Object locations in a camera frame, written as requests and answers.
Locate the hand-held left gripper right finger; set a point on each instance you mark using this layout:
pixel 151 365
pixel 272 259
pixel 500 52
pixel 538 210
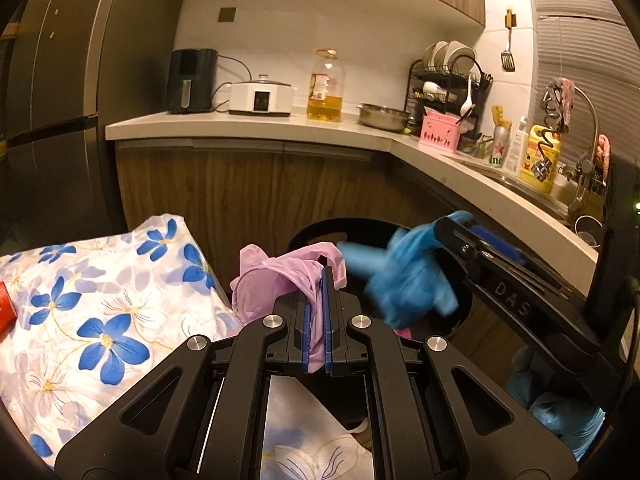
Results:
pixel 328 320

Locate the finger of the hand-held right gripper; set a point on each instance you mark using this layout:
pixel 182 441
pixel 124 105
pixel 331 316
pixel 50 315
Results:
pixel 460 250
pixel 495 245

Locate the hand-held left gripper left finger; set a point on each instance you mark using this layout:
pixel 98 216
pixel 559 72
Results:
pixel 307 330

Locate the purple plastic bag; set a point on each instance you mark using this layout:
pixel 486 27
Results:
pixel 270 280

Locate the black trash bin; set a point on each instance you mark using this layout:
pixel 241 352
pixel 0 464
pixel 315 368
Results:
pixel 320 230

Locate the person's right hand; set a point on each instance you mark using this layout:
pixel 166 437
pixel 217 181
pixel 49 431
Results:
pixel 565 420

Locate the steel sink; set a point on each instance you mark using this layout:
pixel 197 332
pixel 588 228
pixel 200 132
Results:
pixel 550 200

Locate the yellow detergent bottle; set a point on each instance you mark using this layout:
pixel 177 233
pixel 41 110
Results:
pixel 542 170

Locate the white detergent bottle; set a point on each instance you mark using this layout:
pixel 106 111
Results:
pixel 516 152

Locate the green beer can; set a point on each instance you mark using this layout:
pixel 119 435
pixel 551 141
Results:
pixel 498 147

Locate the pink plastic basket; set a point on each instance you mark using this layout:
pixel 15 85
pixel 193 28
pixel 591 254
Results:
pixel 439 135

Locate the yellow sponge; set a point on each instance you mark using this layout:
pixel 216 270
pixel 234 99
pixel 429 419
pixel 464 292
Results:
pixel 501 116

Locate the white ladle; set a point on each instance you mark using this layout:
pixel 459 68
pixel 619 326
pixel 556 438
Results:
pixel 467 105

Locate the black dish rack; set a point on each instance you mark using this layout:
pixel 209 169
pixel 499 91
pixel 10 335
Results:
pixel 440 105

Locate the steel pot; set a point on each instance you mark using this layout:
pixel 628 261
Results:
pixel 382 117

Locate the steel kitchen faucet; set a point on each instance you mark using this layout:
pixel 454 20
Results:
pixel 592 120

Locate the pink dish cloth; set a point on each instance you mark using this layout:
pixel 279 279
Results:
pixel 565 100

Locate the wooden base cabinet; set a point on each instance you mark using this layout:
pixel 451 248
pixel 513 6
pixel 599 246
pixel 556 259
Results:
pixel 225 185

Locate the metal slotted spatula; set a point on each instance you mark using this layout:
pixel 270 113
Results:
pixel 508 60

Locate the blue floral tablecloth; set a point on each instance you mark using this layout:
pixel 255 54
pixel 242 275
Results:
pixel 125 285

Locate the white plate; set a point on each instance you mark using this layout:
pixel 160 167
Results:
pixel 462 57
pixel 428 55
pixel 441 52

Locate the cooking oil bottle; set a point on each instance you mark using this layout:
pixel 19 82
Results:
pixel 325 95

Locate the white kitchen countertop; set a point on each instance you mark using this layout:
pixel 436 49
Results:
pixel 250 127

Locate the window blind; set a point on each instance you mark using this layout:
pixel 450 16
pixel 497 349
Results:
pixel 575 35

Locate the white electric cooker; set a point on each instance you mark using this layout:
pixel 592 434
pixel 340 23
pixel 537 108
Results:
pixel 260 100

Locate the black air fryer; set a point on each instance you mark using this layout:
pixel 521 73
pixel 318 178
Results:
pixel 192 82

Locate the grey refrigerator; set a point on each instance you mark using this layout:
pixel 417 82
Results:
pixel 60 110

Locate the brown wall switch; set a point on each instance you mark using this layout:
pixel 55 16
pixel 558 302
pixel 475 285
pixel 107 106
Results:
pixel 227 14

